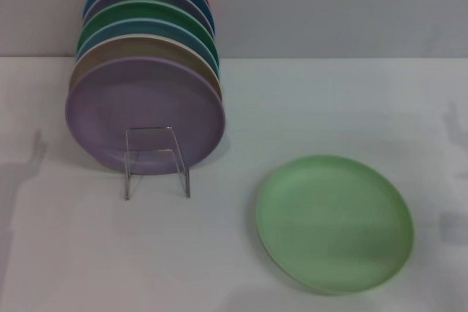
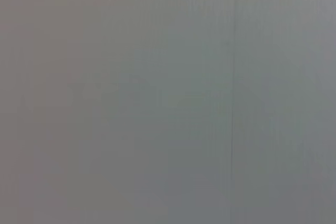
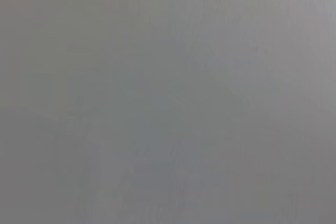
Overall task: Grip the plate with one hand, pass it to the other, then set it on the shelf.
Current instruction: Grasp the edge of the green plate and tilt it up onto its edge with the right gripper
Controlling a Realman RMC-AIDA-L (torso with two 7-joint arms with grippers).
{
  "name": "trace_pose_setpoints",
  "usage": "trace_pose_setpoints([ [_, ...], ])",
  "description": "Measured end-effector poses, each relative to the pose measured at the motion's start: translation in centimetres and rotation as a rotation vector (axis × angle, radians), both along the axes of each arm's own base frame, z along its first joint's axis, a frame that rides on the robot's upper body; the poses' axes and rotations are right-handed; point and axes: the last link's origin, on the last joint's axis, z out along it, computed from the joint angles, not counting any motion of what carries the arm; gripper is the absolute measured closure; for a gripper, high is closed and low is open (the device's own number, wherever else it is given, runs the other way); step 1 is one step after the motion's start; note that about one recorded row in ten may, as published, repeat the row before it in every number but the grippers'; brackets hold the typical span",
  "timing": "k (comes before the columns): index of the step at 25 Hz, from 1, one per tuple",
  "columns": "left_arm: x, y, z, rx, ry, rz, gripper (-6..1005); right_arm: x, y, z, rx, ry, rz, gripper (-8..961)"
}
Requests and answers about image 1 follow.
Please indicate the dark green plate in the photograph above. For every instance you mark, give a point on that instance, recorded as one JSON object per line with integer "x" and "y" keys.
{"x": 146, "y": 10}

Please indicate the lilac plate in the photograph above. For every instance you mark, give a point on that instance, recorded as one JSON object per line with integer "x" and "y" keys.
{"x": 146, "y": 107}

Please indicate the tan plate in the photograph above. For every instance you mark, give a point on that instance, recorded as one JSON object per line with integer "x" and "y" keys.
{"x": 139, "y": 49}

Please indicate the light green plate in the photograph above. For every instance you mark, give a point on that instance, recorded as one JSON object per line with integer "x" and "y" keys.
{"x": 329, "y": 224}

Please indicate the light blue plate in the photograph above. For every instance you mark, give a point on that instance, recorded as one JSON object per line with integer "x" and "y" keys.
{"x": 120, "y": 30}

